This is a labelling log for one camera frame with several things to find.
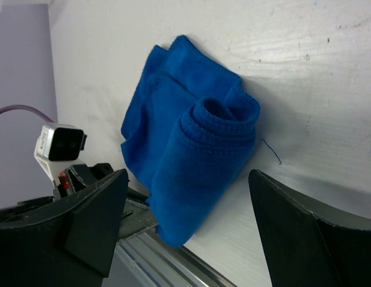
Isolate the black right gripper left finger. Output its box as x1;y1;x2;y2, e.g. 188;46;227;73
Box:
0;169;129;286

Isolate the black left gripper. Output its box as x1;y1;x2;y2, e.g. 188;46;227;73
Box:
0;163;157;239

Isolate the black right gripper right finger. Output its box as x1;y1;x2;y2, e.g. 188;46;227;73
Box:
248;169;371;286

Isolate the blue towel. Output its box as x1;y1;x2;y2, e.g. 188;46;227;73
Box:
121;35;260;247

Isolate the white plastic basket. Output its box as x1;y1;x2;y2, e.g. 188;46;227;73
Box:
0;0;51;8

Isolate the aluminium mounting rail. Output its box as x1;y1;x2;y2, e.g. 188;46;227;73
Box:
102;231;235;286

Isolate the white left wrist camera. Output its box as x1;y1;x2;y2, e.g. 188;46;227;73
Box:
34;123;87;188

